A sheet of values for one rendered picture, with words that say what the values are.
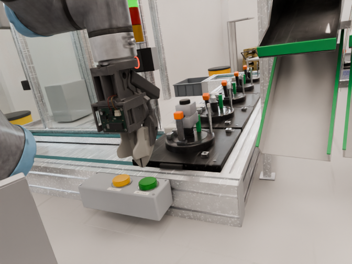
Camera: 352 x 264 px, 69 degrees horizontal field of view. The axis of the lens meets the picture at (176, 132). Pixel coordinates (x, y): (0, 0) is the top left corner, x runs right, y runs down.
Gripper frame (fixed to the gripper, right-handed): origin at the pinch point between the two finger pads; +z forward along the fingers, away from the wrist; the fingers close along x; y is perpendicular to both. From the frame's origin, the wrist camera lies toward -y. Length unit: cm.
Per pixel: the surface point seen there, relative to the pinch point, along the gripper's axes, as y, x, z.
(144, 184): 1.4, -0.1, 5.0
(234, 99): -65, 5, 3
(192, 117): -20.2, 3.6, -2.9
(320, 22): -23.0, 32.6, -21.5
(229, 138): -25.9, 11.4, 5.2
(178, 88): -206, -85, 21
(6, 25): -48, -97, -41
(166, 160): -10.1, -0.5, 5.2
